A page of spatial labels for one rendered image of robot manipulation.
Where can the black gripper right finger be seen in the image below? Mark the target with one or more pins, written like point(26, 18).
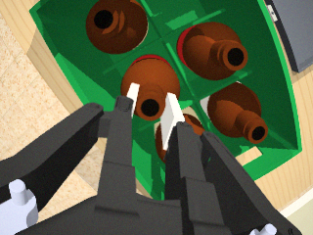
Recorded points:
point(244, 208)

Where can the dark grey rectangular tray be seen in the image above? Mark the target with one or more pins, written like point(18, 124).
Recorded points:
point(295, 26)

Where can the green plastic bottle crate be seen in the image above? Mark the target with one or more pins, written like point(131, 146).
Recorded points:
point(94, 78)

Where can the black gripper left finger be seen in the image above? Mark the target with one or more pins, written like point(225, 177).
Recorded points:
point(35, 173)

